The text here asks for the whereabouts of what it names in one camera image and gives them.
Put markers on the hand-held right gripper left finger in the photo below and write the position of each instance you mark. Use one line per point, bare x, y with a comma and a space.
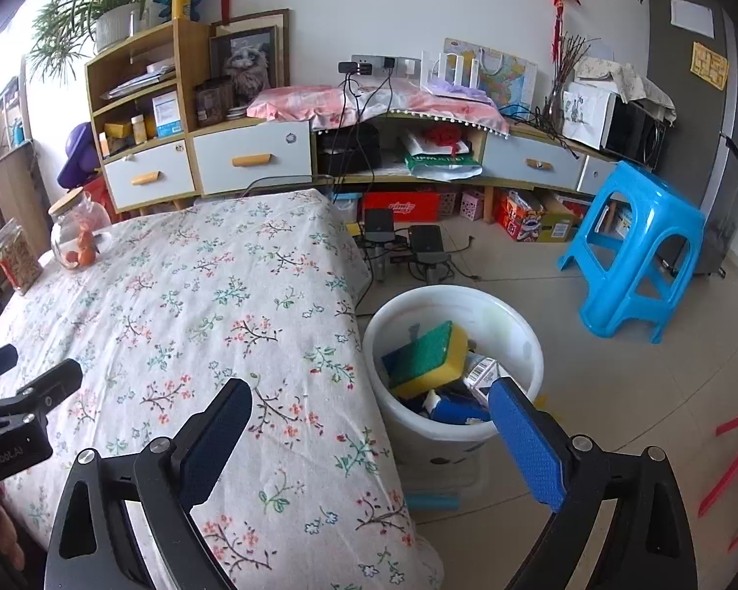
212, 442

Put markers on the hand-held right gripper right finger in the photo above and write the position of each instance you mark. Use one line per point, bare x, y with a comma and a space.
526, 442

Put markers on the blue packet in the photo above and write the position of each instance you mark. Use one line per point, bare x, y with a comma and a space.
461, 412

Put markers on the white box with barcode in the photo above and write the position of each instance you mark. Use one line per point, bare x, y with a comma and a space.
483, 375

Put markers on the white plastic bucket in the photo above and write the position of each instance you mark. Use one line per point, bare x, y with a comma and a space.
498, 319

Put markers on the yellow and green sponge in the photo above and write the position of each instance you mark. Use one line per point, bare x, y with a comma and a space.
427, 350

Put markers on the person's left hand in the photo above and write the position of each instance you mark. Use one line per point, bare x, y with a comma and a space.
5, 534

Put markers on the clear plastic storage box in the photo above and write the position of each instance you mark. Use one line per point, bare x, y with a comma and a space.
461, 473

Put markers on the square jar with cereal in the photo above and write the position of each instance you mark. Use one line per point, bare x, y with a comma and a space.
15, 258

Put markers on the floral tablecloth table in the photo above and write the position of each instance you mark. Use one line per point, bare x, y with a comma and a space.
221, 319

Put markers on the round glass jar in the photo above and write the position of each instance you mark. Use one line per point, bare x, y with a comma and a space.
77, 227

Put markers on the red floor tape marks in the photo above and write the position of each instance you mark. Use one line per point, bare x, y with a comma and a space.
732, 461

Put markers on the colourful printed cardboard box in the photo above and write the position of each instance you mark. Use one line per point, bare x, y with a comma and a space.
523, 221

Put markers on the purple plastic object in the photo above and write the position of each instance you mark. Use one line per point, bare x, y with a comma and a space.
77, 153

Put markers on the pink perforated basket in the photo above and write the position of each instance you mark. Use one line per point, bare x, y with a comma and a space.
472, 204
446, 203

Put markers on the red flat box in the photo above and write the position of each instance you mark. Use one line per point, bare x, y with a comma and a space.
406, 206

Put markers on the blue plastic stool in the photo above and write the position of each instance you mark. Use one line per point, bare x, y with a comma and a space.
646, 196

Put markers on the small white drawer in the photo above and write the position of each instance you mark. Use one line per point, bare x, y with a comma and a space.
596, 175

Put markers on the green and white bag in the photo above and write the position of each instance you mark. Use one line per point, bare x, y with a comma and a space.
443, 163

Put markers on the blue and white box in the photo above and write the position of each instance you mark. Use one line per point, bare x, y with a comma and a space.
166, 115

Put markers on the red knotted ornament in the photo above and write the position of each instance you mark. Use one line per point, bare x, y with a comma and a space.
443, 135

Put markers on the black printer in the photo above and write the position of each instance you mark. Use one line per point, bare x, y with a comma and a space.
344, 147

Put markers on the black microwave oven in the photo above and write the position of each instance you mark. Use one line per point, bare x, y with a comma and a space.
633, 132

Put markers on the white sheet with drawing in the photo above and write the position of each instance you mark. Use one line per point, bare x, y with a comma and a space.
584, 117

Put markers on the brown tin box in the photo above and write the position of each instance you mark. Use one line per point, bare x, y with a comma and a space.
212, 101

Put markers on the wooden cabinet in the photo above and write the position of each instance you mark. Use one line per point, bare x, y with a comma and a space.
184, 74

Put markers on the grey refrigerator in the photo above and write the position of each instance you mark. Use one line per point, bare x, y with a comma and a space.
682, 135

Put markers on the pink patterned cloth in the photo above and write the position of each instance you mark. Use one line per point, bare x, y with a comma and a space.
307, 101

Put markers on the potted green plant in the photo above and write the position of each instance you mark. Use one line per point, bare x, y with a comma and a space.
117, 18

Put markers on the map poster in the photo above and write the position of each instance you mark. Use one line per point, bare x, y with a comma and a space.
504, 74

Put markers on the dried twigs in vase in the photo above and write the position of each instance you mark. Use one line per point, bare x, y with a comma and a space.
566, 67

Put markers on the floral cloth cover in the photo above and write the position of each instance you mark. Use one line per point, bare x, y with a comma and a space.
627, 77

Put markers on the framed cat picture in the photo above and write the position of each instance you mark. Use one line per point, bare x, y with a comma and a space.
246, 64

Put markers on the white router with antennas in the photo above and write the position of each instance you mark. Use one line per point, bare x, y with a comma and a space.
449, 70

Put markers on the yellow paper note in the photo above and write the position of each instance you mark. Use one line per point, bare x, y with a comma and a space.
710, 64

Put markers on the white paper note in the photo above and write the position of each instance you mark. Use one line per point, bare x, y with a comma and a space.
692, 17

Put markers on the wall socket strip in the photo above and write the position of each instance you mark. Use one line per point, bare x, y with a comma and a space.
375, 63

